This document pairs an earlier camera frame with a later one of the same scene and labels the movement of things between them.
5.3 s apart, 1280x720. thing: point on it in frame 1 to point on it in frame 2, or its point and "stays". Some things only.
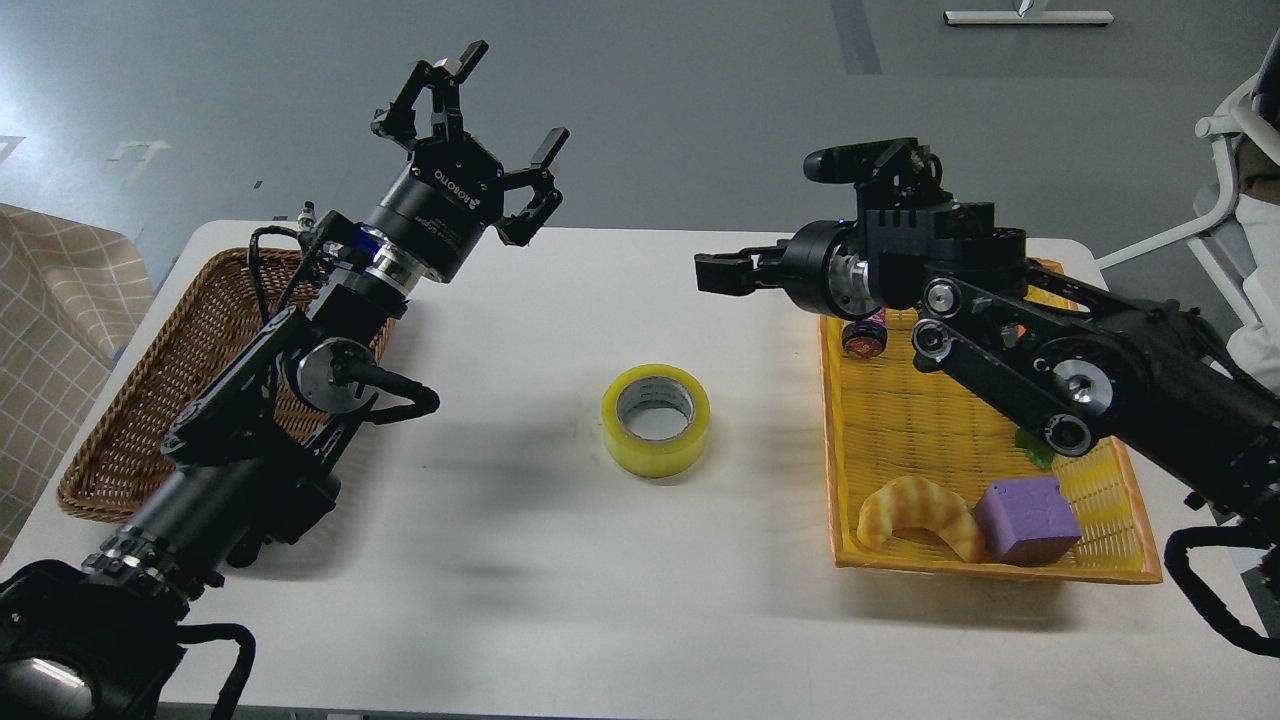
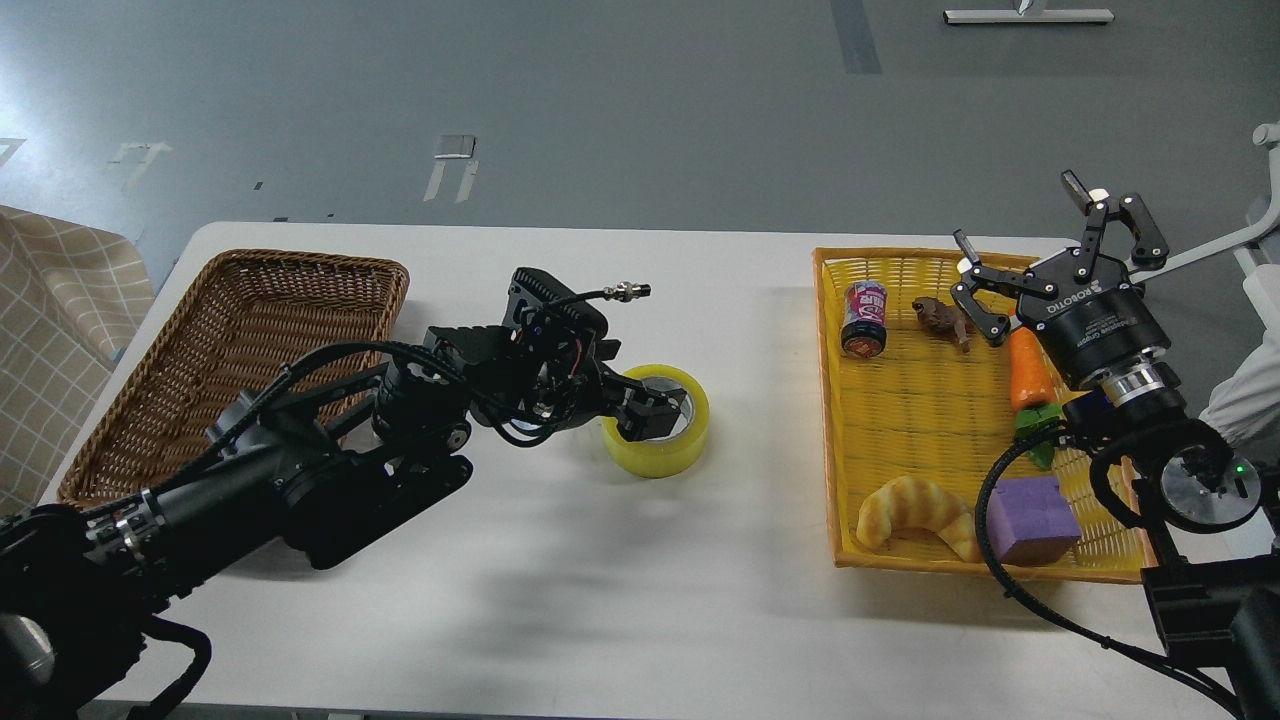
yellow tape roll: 655,421 stays
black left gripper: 431,214 to 557,379
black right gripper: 826,268 to 1097,323
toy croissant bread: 919,503 stays
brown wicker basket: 123,457 stays
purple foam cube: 1028,523 stays
